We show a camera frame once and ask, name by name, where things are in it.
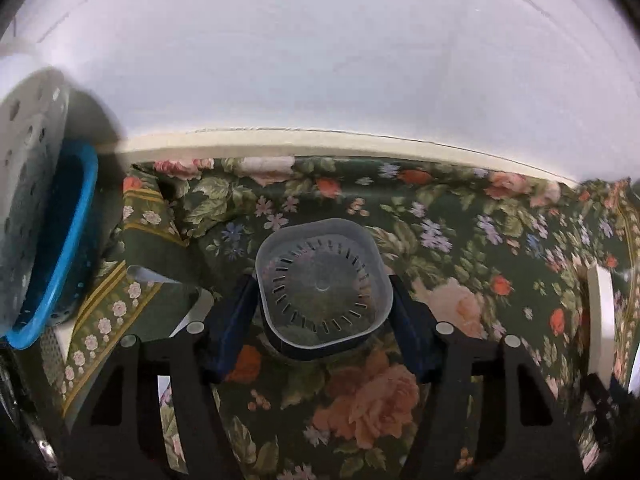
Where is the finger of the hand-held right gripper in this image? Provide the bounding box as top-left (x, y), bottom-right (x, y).
top-left (582, 372), bottom-right (640, 466)

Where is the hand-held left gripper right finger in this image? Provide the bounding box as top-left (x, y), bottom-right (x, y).
top-left (387, 274), bottom-right (586, 480)

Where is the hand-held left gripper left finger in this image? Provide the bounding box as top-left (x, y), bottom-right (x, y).
top-left (62, 274), bottom-right (261, 480)

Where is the blue container with clear strainer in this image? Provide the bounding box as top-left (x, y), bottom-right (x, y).
top-left (254, 217), bottom-right (394, 363)

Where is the white rectangular box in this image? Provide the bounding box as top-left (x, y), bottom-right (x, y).
top-left (586, 265), bottom-right (616, 378)

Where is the green floral tablecloth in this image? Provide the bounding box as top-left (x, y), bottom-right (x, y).
top-left (42, 156), bottom-right (640, 480)

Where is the blue plastic basket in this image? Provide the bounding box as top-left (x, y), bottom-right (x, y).
top-left (5, 140), bottom-right (99, 351)

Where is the white perforated colander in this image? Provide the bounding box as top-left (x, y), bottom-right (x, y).
top-left (0, 67), bottom-right (73, 328)

